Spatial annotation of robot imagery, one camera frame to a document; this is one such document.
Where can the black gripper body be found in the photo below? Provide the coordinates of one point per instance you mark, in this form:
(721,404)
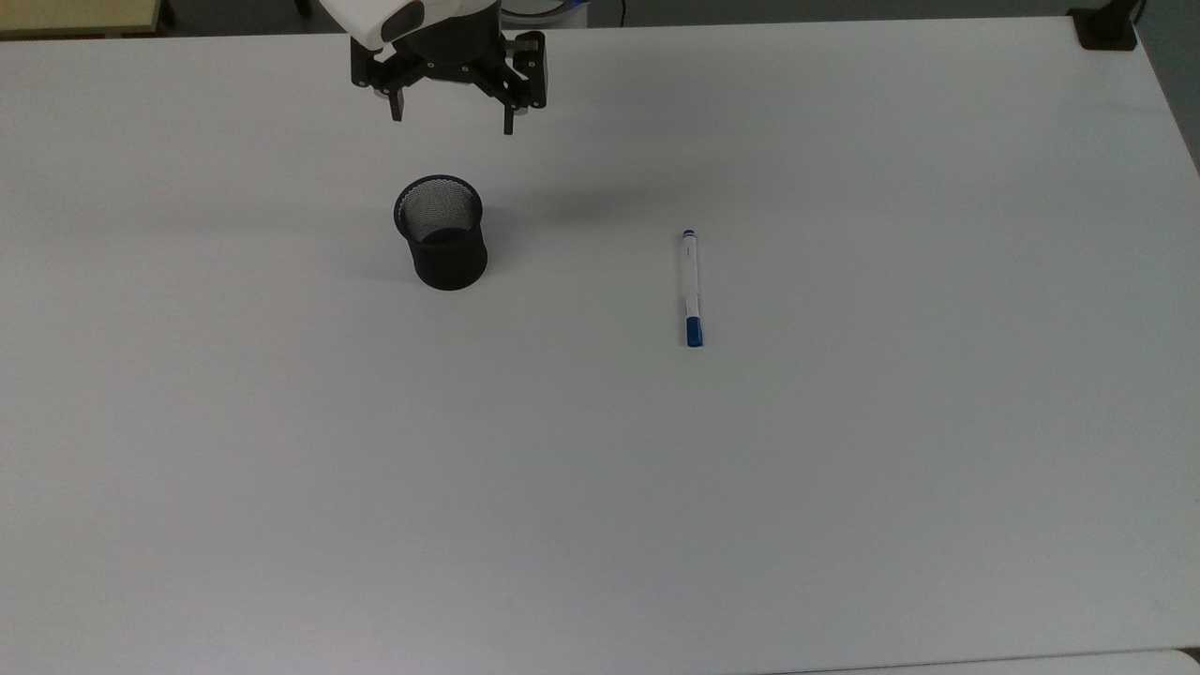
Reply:
(459,42)

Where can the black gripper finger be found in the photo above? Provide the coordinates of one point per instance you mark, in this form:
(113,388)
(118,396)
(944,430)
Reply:
(397,105)
(509,117)

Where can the white marker with blue cap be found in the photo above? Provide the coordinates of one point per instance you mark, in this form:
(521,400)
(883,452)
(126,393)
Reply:
(691,281)

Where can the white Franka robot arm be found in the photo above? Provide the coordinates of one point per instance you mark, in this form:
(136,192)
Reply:
(361,19)

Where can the black mesh pen cup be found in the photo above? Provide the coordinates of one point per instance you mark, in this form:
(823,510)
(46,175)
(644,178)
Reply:
(442,246)

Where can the wooden side table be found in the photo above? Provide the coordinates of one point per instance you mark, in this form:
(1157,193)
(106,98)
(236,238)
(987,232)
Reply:
(75,14)

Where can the black clamp mount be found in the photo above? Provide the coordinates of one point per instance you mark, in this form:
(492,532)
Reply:
(1106,28)

